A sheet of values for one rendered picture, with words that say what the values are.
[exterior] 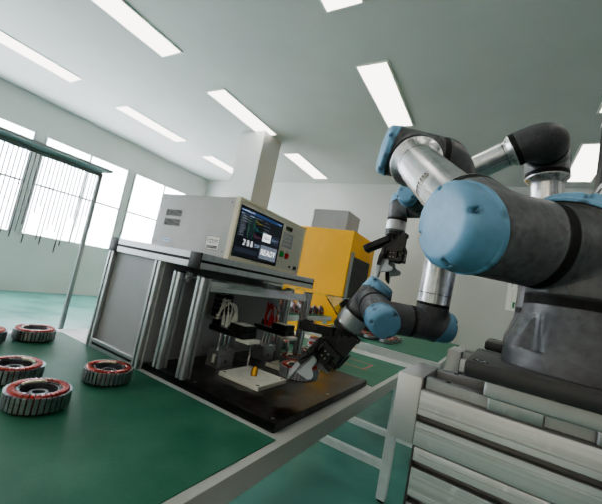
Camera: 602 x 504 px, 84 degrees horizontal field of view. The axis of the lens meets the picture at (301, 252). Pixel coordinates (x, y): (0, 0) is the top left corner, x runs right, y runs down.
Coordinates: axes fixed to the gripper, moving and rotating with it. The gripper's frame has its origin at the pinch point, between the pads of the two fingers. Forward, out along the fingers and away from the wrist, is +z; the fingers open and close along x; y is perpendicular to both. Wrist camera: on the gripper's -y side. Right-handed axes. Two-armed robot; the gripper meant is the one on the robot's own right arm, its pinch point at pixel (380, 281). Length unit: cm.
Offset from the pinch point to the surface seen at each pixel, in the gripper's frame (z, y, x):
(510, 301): -28, 44, 493
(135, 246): 5, -60, -64
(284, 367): 30, -7, -46
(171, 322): 25, -38, -61
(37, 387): 38, -36, -92
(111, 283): 19, -70, -63
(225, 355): 34, -32, -42
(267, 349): 34, -33, -19
